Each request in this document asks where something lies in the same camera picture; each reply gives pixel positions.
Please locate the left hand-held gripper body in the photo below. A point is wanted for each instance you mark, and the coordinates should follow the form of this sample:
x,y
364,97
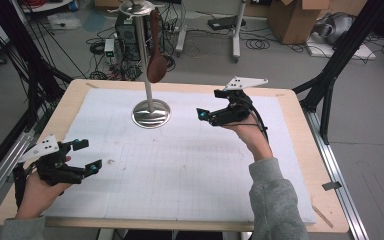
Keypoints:
x,y
51,170

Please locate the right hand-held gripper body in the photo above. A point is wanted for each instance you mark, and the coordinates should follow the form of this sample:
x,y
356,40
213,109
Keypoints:
x,y
235,111

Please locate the metal stand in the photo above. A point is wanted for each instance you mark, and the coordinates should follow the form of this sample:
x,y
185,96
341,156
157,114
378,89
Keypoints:
x,y
151,115

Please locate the brown wooden spoon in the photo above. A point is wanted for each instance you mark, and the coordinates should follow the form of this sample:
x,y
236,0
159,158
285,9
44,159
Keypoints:
x,y
156,70

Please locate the person's left hand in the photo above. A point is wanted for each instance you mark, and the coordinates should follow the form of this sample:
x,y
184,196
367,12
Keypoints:
x,y
36,198

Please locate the person's right hand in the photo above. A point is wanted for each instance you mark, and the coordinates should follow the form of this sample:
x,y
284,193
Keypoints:
x,y
255,140

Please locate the white stand leg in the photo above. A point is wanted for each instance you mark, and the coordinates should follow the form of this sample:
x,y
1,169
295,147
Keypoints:
x,y
236,40
181,36

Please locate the white grid mat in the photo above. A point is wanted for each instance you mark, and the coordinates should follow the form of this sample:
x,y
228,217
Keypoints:
x,y
163,173

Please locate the flat black device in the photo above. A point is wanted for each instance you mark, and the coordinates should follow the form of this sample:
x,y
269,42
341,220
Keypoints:
x,y
223,22

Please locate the large cardboard box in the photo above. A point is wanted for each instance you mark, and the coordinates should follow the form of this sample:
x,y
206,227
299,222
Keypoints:
x,y
293,23

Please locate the small white electronic box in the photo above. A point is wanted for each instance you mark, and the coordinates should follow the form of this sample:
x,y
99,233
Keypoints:
x,y
109,48

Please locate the black computer tower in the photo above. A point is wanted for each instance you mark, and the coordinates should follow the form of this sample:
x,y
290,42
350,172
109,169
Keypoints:
x,y
128,36

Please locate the grey metal clip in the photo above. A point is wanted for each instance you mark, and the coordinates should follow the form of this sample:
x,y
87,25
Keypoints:
x,y
332,185

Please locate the white flat board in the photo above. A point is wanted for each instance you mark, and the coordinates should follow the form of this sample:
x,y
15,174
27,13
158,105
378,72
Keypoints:
x,y
346,51

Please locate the grey rounded appliance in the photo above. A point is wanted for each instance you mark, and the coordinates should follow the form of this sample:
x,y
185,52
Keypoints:
x,y
336,26

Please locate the aluminium rail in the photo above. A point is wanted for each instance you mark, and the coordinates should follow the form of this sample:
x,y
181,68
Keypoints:
x,y
340,200
0,180

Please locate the black metal frame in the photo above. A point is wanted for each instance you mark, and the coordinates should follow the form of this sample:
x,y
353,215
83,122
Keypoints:
x,y
20,50
333,66

